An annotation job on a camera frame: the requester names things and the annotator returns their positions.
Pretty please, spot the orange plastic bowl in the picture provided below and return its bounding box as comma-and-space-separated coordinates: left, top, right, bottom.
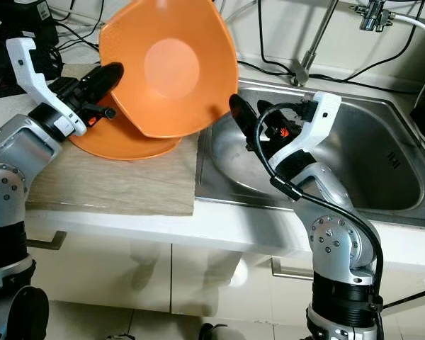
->
99, 0, 240, 140

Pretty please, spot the black charger box with label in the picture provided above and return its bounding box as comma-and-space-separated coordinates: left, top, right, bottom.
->
0, 0, 59, 79

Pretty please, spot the metal cabinet handle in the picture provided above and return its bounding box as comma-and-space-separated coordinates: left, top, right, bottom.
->
26, 230, 68, 250
269, 257, 316, 281

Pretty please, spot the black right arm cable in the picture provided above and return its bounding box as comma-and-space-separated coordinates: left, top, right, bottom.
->
253, 101, 385, 319

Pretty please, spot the metal faucet pipe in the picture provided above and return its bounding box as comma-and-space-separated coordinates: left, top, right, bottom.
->
290, 0, 341, 87

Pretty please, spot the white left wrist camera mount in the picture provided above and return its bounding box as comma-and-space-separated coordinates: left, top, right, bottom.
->
6, 38, 87, 137

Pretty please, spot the orange plastic plate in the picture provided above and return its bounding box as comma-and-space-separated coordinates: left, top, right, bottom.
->
69, 113, 181, 161

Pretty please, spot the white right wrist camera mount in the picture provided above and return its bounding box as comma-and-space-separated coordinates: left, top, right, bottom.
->
269, 91, 342, 171

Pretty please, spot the white water hose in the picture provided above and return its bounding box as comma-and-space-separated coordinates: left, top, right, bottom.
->
386, 11, 425, 43

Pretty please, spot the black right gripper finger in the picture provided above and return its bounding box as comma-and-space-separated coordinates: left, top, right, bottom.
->
229, 93, 268, 146
255, 101, 285, 139

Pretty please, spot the stainless steel sink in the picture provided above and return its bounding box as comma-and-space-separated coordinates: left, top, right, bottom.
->
195, 79, 425, 229

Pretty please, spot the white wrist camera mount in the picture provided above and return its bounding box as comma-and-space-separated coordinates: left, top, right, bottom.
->
269, 91, 342, 171
6, 38, 87, 137

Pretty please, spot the metal water valve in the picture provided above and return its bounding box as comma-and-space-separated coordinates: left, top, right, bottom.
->
354, 0, 394, 33

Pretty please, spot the beige woodgrain counter mat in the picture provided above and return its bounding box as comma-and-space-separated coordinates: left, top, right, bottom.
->
26, 64, 200, 217

